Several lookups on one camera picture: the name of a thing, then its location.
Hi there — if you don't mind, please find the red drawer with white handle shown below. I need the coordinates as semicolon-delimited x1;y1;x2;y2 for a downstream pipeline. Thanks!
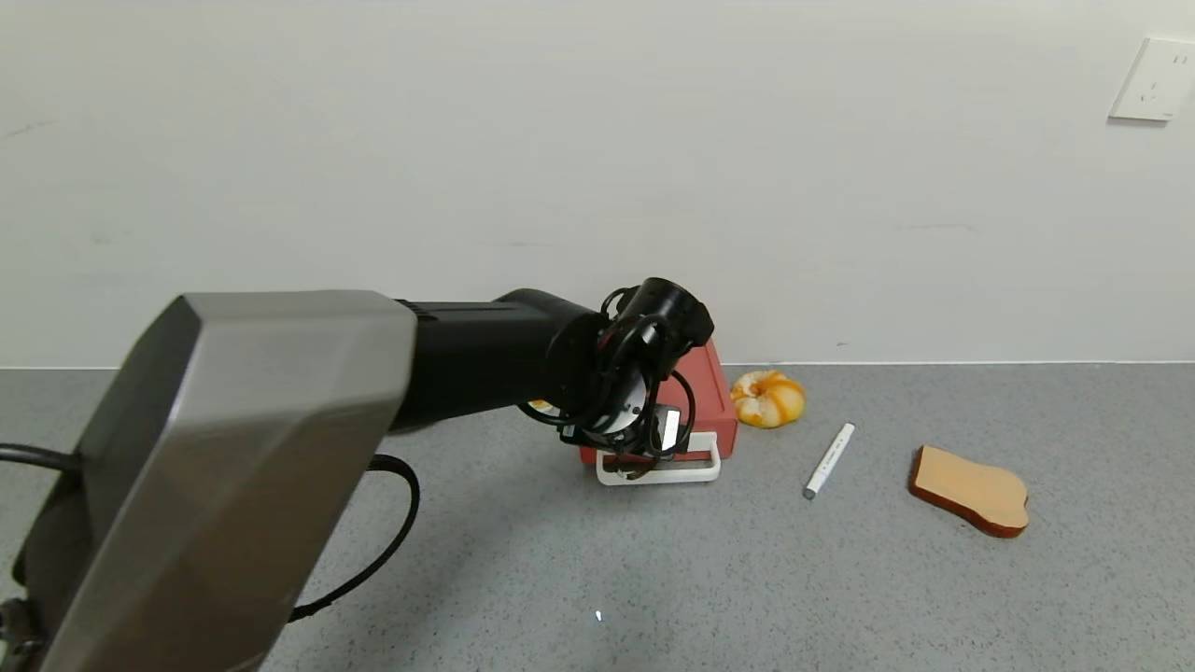
579;429;737;487

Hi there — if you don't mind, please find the orange and white bagel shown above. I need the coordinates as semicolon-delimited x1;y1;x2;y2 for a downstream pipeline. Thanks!
729;370;807;430

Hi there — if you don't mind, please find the white marker pen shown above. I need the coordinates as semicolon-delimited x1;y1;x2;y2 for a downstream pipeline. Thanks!
803;422;856;501

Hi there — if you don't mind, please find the toy toast slice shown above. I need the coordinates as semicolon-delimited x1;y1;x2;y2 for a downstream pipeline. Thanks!
907;445;1030;539

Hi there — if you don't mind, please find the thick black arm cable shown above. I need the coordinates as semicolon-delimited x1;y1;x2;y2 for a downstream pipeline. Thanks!
0;444;422;624

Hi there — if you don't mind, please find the white wall socket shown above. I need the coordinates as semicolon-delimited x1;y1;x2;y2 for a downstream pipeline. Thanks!
1108;37;1195;123

